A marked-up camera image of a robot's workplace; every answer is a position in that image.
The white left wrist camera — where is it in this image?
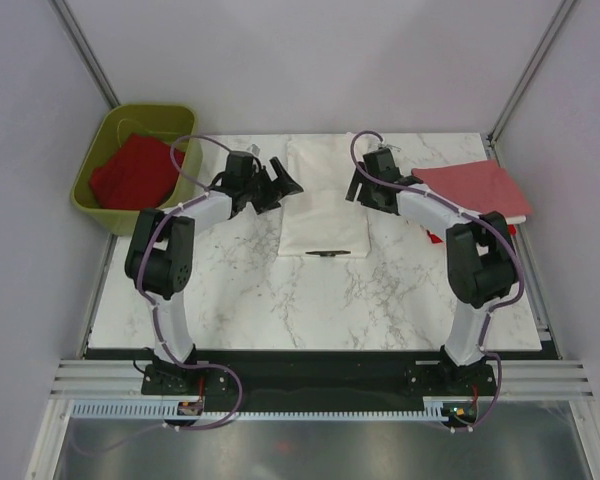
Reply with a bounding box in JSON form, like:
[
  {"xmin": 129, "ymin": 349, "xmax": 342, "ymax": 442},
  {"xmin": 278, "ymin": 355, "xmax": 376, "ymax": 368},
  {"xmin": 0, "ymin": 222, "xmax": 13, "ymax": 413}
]
[{"xmin": 249, "ymin": 144, "xmax": 261, "ymax": 156}]

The pink folded t-shirt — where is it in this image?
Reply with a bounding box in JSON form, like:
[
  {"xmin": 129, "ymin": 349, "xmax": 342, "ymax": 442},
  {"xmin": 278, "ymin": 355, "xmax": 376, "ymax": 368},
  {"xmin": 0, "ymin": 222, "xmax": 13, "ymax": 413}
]
[{"xmin": 411, "ymin": 160, "xmax": 532, "ymax": 219}]

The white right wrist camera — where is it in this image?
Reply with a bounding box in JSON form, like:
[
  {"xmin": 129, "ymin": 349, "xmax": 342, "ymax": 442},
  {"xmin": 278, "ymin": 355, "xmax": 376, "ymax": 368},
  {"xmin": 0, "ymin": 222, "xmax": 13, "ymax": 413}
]
[{"xmin": 373, "ymin": 142, "xmax": 399, "ymax": 151}]

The olive green plastic bin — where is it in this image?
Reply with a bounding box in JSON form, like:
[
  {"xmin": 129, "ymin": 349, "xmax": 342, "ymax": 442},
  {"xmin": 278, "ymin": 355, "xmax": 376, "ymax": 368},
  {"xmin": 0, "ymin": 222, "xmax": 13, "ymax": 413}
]
[{"xmin": 70, "ymin": 103, "xmax": 203, "ymax": 236}]

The aluminium frame post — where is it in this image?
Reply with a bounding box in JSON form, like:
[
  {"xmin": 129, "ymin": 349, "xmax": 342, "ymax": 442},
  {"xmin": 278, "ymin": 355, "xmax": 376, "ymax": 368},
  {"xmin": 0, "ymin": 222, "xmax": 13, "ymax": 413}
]
[
  {"xmin": 481, "ymin": 0, "xmax": 580, "ymax": 150},
  {"xmin": 48, "ymin": 0, "xmax": 120, "ymax": 109}
]

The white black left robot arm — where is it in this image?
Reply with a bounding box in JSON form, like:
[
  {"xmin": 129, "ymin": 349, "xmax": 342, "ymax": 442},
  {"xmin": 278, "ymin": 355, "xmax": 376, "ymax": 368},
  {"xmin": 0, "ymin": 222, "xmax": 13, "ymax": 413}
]
[{"xmin": 124, "ymin": 151, "xmax": 304, "ymax": 393}]

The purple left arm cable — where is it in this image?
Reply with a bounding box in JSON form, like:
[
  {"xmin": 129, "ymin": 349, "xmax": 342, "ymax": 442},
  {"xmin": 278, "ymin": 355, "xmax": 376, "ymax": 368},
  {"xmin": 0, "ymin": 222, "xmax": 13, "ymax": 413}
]
[{"xmin": 134, "ymin": 134, "xmax": 245, "ymax": 455}]

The red folded t-shirt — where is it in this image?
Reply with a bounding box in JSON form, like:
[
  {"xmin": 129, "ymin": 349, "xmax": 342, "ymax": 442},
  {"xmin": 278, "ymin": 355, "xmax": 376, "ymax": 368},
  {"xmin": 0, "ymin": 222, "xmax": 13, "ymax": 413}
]
[{"xmin": 425, "ymin": 223, "xmax": 519, "ymax": 246}]

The dark red t-shirt in bin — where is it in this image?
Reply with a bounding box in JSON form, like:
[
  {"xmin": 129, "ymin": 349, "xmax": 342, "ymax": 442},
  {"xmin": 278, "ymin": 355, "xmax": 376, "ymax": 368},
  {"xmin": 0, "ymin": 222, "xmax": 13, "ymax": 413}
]
[{"xmin": 89, "ymin": 133, "xmax": 179, "ymax": 210}]

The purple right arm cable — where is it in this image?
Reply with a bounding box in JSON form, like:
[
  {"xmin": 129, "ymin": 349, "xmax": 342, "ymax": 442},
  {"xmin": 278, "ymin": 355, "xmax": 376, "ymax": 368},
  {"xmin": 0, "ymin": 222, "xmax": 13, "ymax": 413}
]
[{"xmin": 349, "ymin": 130, "xmax": 526, "ymax": 434}]

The white printed t-shirt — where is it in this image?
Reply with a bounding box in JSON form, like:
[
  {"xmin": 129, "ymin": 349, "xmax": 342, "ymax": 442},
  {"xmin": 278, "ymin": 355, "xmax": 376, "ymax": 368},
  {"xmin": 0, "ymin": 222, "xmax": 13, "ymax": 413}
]
[{"xmin": 278, "ymin": 133, "xmax": 370, "ymax": 258}]

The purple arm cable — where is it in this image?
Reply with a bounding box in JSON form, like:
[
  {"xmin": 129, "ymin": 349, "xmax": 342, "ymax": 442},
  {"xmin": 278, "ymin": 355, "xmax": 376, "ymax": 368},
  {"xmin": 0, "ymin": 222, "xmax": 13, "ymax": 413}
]
[
  {"xmin": 134, "ymin": 134, "xmax": 245, "ymax": 455},
  {"xmin": 349, "ymin": 130, "xmax": 526, "ymax": 434}
]

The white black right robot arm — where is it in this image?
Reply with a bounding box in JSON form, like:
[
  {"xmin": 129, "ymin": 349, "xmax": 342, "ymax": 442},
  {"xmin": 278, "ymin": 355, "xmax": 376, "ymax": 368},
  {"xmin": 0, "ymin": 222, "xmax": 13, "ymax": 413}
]
[{"xmin": 346, "ymin": 148, "xmax": 524, "ymax": 394}]

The right aluminium frame post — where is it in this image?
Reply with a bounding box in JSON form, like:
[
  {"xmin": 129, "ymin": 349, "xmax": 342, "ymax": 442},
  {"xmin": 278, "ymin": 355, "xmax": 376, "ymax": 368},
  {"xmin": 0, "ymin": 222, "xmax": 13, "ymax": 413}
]
[{"xmin": 481, "ymin": 0, "xmax": 580, "ymax": 150}]

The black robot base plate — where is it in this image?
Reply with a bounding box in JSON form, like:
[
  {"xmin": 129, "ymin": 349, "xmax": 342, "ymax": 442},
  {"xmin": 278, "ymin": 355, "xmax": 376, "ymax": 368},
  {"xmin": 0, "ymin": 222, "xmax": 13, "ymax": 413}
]
[{"xmin": 141, "ymin": 350, "xmax": 496, "ymax": 412}]

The left aluminium frame post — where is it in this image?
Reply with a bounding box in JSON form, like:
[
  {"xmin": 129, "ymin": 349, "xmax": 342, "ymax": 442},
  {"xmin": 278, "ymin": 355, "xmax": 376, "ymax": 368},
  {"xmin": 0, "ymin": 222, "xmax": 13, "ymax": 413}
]
[{"xmin": 48, "ymin": 0, "xmax": 120, "ymax": 109}]

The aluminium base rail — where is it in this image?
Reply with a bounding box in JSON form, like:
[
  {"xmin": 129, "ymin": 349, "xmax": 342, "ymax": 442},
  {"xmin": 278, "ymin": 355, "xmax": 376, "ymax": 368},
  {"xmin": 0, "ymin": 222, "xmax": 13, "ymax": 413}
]
[{"xmin": 24, "ymin": 360, "xmax": 142, "ymax": 479}]

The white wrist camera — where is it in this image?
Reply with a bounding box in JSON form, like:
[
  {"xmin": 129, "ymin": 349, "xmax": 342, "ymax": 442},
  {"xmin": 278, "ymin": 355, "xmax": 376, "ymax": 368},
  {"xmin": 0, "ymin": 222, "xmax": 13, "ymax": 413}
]
[
  {"xmin": 249, "ymin": 144, "xmax": 261, "ymax": 156},
  {"xmin": 373, "ymin": 142, "xmax": 399, "ymax": 151}
]

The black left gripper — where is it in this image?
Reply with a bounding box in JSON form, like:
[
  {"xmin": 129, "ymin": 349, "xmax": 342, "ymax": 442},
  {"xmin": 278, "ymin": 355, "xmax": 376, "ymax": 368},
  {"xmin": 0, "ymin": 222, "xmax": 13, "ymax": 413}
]
[{"xmin": 243, "ymin": 158, "xmax": 303, "ymax": 215}]

